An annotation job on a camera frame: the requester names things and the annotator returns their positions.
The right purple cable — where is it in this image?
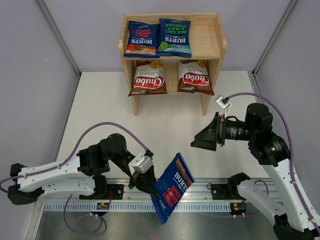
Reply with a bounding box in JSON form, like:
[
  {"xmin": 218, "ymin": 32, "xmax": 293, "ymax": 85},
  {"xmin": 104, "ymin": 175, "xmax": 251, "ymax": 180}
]
[{"xmin": 224, "ymin": 92, "xmax": 320, "ymax": 233}]

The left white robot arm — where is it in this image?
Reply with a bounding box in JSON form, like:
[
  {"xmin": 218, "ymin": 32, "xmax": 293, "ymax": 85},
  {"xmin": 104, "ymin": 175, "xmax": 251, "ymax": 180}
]
[{"xmin": 7, "ymin": 133, "xmax": 161, "ymax": 205}]

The wooden two-tier shelf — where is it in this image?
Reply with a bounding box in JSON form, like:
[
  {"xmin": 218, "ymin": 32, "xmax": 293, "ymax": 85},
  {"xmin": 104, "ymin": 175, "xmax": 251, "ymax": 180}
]
[{"xmin": 118, "ymin": 12, "xmax": 228, "ymax": 116}]

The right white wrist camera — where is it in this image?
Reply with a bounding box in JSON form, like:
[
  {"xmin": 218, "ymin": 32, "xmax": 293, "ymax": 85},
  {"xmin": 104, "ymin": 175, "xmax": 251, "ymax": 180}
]
[{"xmin": 215, "ymin": 95, "xmax": 232, "ymax": 116}]

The Chuba cassava chips bag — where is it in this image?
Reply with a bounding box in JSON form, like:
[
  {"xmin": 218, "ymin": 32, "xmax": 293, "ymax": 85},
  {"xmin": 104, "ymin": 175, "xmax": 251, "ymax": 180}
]
[
  {"xmin": 128, "ymin": 59, "xmax": 167, "ymax": 97},
  {"xmin": 177, "ymin": 59, "xmax": 215, "ymax": 96}
]

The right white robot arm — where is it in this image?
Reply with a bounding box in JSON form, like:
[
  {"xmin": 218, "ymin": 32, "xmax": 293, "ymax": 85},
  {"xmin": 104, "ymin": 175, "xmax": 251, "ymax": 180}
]
[{"xmin": 190, "ymin": 103, "xmax": 320, "ymax": 240}]

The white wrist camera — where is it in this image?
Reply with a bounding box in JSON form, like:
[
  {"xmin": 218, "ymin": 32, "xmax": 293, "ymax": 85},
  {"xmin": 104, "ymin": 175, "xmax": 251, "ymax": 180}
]
[
  {"xmin": 128, "ymin": 153, "xmax": 153, "ymax": 175},
  {"xmin": 215, "ymin": 95, "xmax": 232, "ymax": 116}
]

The white slotted cable duct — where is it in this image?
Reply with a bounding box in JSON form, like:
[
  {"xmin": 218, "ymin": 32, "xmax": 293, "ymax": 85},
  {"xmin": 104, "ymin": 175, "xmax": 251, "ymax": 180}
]
[{"xmin": 43, "ymin": 201, "xmax": 231, "ymax": 213}]

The blue Burts spicy chilli bag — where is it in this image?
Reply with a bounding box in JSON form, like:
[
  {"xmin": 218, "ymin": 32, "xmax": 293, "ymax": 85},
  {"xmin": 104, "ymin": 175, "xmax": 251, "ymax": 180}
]
[{"xmin": 151, "ymin": 152, "xmax": 195, "ymax": 225}]

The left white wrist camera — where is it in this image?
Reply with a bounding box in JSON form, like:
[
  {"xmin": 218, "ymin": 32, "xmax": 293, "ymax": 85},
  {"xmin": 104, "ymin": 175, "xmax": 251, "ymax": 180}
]
[{"xmin": 128, "ymin": 153, "xmax": 153, "ymax": 175}]

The blue Burts sea salt bag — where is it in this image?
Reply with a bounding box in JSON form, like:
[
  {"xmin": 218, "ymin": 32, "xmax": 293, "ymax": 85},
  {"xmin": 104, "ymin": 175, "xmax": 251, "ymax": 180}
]
[{"xmin": 156, "ymin": 18, "xmax": 192, "ymax": 58}]

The aluminium mounting rail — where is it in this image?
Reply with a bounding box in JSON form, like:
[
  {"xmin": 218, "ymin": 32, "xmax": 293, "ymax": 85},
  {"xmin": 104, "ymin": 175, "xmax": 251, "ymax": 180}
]
[{"xmin": 33, "ymin": 175, "xmax": 250, "ymax": 200}]

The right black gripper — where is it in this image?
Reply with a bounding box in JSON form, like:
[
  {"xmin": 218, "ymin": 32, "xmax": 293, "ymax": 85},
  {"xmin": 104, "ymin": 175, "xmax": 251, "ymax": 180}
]
[{"xmin": 191, "ymin": 111, "xmax": 257, "ymax": 151}]

